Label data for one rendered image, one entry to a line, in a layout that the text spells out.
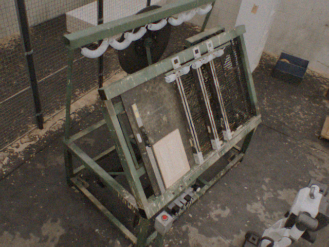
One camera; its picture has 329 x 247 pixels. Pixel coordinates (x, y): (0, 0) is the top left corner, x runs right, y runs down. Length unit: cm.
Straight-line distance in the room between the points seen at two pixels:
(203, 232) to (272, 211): 104
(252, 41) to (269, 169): 274
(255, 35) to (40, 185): 468
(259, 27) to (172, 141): 388
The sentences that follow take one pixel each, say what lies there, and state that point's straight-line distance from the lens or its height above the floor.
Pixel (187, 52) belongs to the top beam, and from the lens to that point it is 336.
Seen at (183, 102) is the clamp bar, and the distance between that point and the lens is 332.
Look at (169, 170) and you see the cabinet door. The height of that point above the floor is 101.
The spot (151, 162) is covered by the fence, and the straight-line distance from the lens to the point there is 312.
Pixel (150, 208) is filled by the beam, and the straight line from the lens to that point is 320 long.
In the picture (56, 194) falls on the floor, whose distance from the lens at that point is 441.
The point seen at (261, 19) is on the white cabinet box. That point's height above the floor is 122.
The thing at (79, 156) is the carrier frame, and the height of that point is 79.
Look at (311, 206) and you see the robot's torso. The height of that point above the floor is 137.
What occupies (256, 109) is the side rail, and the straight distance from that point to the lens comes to 448.
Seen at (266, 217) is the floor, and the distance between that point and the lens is 460.
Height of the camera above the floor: 353
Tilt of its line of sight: 40 degrees down
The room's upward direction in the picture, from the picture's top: 9 degrees clockwise
